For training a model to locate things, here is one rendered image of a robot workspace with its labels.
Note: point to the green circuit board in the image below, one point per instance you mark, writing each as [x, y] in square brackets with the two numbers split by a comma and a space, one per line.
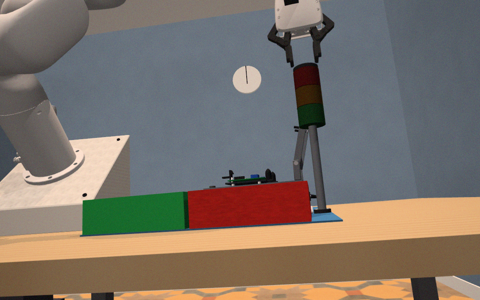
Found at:
[242, 178]

